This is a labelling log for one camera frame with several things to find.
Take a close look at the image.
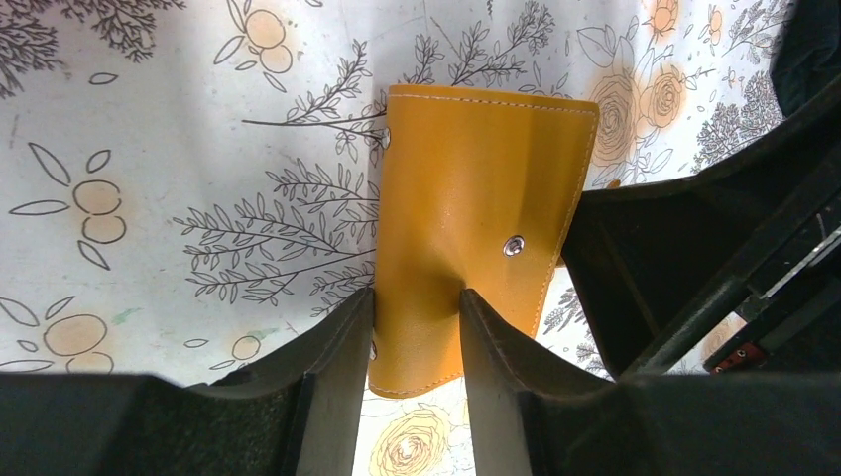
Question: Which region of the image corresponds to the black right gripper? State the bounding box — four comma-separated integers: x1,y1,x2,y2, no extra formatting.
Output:
562,81,840,378

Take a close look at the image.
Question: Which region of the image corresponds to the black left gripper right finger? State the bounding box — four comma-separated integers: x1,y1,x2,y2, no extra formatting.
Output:
459,290,840,475

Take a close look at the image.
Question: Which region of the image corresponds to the yellow leather card holder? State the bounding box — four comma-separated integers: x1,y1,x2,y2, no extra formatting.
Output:
368,84,599,399

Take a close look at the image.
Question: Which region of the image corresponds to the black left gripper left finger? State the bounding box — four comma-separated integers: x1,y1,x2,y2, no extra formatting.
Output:
1,289,374,475

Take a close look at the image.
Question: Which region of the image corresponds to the black cloth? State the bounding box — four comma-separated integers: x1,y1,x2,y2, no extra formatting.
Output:
770,0,840,117

